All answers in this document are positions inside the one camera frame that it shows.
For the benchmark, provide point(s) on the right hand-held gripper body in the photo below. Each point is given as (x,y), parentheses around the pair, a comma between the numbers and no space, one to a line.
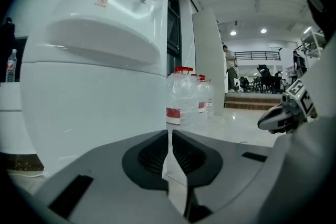
(299,102)

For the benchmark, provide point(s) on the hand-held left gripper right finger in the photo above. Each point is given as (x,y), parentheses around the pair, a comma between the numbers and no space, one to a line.
(236,160)

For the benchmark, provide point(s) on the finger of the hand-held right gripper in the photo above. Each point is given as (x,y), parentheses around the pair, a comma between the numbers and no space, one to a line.
(270,123)
(275,110)

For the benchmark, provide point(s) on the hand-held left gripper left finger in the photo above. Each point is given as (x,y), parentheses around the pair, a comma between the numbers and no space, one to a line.
(118,191)

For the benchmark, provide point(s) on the white water dispenser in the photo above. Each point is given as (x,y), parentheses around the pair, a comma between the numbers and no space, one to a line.
(92,34)

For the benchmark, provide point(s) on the clear water jug red cap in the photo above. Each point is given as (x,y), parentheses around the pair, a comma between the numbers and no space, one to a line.
(183,97)
(202,94)

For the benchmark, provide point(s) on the grey locker cabinet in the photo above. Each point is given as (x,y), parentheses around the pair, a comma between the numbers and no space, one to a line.
(208,60)

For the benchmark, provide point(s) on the small clear water bottle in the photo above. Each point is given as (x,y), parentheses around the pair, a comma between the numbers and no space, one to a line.
(11,66)

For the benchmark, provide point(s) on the wooden step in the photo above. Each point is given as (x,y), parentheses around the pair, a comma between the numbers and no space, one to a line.
(252,102)

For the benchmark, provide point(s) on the black office chair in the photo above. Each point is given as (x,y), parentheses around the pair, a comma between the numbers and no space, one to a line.
(245,84)
(269,78)

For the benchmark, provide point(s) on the black metal railing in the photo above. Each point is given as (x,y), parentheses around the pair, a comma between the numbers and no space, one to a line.
(257,55)

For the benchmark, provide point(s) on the round ceiling light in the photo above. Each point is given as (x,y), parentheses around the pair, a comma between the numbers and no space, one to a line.
(233,33)
(263,31)

